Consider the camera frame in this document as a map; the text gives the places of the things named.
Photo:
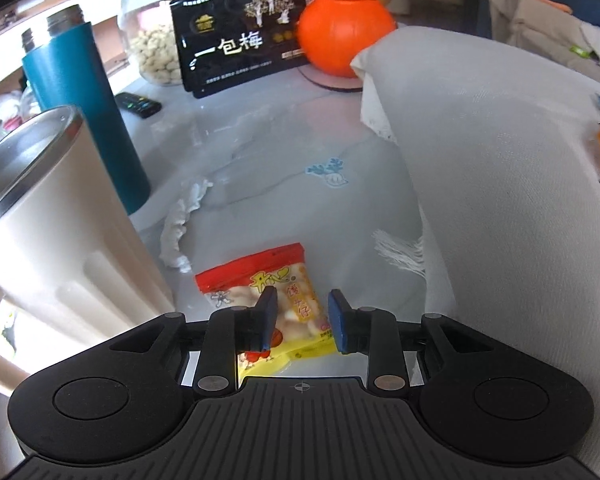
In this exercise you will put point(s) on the teal thermos bottle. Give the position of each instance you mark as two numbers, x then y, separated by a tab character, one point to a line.
63	65

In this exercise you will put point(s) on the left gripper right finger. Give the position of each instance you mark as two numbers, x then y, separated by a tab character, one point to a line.
373	333

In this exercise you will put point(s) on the glass jar with lid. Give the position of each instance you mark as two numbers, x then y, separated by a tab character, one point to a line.
148	39

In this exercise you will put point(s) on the beige sofa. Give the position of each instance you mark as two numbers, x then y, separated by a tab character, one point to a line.
543	28

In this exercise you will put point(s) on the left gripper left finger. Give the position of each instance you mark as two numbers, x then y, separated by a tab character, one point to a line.
230	332

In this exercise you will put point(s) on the black plum snack bag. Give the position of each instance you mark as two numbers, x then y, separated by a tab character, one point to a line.
223	43

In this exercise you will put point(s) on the cream white kettle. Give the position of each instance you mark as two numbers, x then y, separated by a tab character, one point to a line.
69	254

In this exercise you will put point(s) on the red yellow biscuit packet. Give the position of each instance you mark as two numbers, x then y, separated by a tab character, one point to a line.
302	330

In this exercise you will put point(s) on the black remote control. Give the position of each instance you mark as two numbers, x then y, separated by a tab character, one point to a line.
138	106

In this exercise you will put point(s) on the white table cloth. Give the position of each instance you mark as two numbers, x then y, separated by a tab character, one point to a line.
500	146

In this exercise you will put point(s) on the orange pumpkin bowl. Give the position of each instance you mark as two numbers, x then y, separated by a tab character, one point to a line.
332	33

